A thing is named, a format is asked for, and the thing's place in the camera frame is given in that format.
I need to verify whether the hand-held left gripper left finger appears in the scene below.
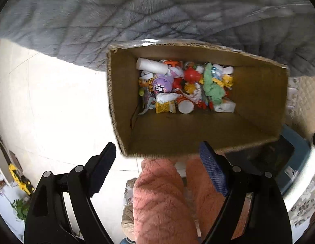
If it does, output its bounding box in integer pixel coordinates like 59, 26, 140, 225
24, 142, 117, 244

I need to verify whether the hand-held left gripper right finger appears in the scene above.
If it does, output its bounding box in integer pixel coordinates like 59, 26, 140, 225
199, 141, 292, 244

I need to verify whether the brown cardboard box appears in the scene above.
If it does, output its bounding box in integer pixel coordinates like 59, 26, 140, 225
107, 41, 289, 158

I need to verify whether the person's right leg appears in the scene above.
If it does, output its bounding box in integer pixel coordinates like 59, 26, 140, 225
186, 156, 247, 239

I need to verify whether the person's leg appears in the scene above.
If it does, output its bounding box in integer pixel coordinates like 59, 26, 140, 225
186, 156, 247, 239
133, 158, 200, 244

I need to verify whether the beige floral slipper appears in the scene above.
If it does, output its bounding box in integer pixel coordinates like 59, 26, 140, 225
121, 178, 138, 237

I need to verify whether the person's left leg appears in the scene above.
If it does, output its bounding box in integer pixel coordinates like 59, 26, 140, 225
133, 158, 200, 244

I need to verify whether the white crumpled paper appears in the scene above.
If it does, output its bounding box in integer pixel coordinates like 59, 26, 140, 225
215, 101, 236, 113

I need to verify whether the white round cup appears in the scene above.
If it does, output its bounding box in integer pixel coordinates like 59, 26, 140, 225
178, 100, 195, 114

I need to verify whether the yellow snack packet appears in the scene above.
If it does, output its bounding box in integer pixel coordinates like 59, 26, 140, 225
155, 100, 176, 114

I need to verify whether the blue plastic bin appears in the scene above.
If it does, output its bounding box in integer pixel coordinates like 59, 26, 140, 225
259, 124, 312, 196

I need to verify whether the yellow toy truck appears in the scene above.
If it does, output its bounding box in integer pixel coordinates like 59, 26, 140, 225
9, 163, 35, 196

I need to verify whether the white crumpled tissue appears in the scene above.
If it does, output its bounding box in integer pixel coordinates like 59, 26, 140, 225
156, 93, 182, 104

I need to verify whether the red ball toy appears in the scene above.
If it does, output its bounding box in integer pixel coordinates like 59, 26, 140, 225
184, 67, 202, 83

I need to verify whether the white floral cloth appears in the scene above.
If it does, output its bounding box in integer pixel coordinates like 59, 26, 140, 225
284, 146, 315, 237

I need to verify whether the purple egg toy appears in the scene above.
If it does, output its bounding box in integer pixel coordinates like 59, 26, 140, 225
152, 74, 174, 94

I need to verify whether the white plastic tube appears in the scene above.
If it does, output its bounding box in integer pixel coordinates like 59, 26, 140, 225
136, 58, 169, 75

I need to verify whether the grey quilted blanket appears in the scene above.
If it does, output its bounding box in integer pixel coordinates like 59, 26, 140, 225
0, 0, 315, 78

